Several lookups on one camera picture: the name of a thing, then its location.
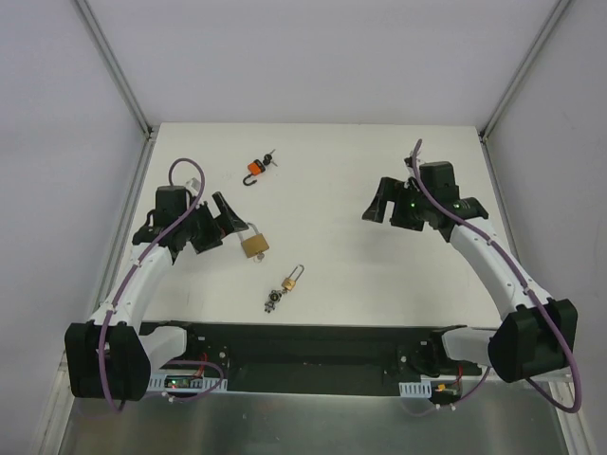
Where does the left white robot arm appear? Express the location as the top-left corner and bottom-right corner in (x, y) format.
(64, 185), (248, 403)

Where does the orange padlock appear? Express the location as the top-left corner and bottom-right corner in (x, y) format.
(242, 159), (266, 187)

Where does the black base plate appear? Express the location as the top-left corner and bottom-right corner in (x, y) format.
(141, 321), (492, 394)

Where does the aluminium frame post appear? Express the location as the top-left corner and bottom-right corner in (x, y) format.
(70, 0), (160, 141)
(477, 0), (578, 143)

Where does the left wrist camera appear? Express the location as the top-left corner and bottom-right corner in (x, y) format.
(186, 177), (201, 193)

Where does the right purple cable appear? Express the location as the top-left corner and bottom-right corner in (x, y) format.
(410, 138), (583, 414)

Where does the left white cable duct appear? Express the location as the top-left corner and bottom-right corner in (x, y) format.
(147, 373), (228, 394)

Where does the small brass padlock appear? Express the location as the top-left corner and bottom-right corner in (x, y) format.
(282, 264), (305, 292)

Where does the white cable duct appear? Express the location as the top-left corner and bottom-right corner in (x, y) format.
(147, 373), (228, 394)
(398, 380), (432, 399)

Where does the right white cable duct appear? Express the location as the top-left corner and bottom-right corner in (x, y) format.
(398, 380), (432, 399)

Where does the left aluminium frame post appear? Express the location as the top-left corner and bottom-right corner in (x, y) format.
(70, 0), (160, 141)

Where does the right aluminium frame post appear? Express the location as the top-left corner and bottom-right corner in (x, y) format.
(477, 0), (578, 143)

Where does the large brass padlock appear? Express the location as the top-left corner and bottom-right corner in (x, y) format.
(237, 223), (269, 260)

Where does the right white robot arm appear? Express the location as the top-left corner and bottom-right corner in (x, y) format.
(362, 159), (579, 383)

